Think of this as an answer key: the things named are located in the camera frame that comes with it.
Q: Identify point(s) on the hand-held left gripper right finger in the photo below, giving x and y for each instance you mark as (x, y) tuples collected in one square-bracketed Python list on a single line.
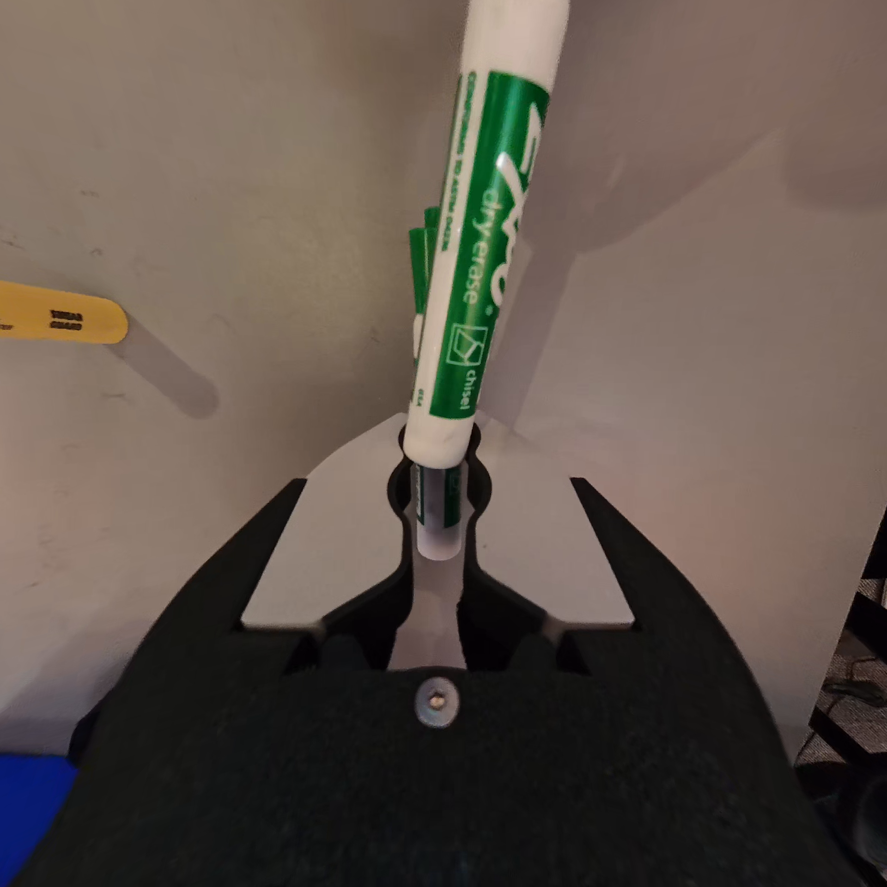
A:
[(547, 526)]

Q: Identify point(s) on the grey desk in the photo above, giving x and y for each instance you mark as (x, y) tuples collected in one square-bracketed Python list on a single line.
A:
[(693, 312)]

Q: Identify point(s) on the green dry erase marker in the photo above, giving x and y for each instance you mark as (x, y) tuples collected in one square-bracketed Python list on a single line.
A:
[(438, 526), (485, 208)]

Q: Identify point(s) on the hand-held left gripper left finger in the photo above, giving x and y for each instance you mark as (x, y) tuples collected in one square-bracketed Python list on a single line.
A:
[(332, 526)]

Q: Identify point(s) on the blue plastic bin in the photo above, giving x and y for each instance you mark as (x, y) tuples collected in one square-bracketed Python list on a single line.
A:
[(31, 818)]

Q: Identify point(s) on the yellow highlighter marker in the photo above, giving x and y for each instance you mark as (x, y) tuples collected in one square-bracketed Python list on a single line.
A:
[(62, 315)]

